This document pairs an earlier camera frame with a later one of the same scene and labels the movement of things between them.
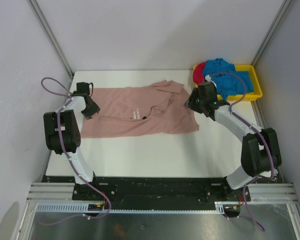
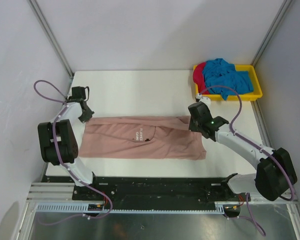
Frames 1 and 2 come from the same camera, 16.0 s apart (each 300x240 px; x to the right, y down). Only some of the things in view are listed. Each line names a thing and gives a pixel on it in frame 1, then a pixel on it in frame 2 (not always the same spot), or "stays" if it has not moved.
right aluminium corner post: (271, 34) stays
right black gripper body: (196, 102) to (194, 125)
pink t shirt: (157, 108) to (165, 137)
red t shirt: (198, 75) stays
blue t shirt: (227, 79) stays
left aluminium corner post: (48, 30) stays
